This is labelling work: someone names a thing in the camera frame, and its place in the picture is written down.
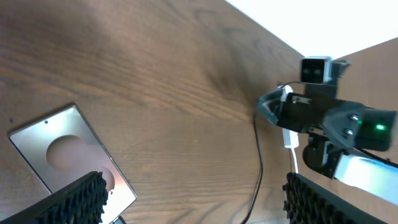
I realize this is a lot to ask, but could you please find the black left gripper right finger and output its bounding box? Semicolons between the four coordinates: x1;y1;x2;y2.
282;172;384;224

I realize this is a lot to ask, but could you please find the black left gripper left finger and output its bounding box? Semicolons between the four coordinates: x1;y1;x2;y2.
1;171;108;224

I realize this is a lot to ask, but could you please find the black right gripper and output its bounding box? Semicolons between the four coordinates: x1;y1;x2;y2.
256;83;368;150

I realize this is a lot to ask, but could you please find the black charger cable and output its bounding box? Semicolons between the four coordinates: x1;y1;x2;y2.
239;81;307;224

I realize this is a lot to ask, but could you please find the silver Galaxy smartphone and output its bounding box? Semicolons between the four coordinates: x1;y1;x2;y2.
8;105;137;223

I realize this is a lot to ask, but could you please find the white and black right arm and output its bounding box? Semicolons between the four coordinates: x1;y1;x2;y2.
256;85;397;204

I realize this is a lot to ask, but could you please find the white power strip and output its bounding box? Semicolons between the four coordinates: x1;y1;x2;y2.
280;85;299;149

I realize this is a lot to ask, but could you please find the white power strip cord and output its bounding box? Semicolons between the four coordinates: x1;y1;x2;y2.
289;147;299;174

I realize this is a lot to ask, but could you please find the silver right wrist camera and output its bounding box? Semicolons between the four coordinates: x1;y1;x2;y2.
300;56;332;84

